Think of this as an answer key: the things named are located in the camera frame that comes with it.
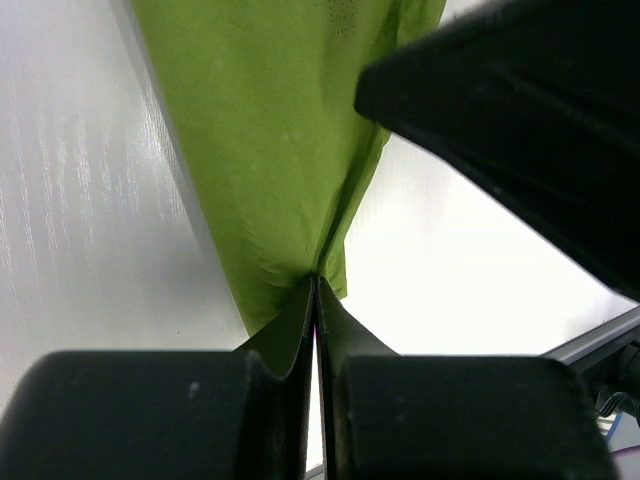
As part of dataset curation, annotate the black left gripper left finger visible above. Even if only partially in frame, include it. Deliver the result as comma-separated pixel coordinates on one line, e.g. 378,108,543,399
1,277,315,479

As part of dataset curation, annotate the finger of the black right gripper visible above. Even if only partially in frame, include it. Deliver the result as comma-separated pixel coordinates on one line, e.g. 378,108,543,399
354,1,639,299

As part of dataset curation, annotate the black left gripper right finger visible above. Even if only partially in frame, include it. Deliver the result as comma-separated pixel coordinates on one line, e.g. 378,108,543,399
315,279,618,479

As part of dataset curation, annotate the green paper napkin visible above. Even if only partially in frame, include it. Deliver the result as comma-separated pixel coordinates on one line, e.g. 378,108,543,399
130,0,449,376

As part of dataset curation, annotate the aluminium front rail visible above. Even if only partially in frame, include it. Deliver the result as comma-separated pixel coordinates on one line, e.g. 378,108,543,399
542,307,639,373

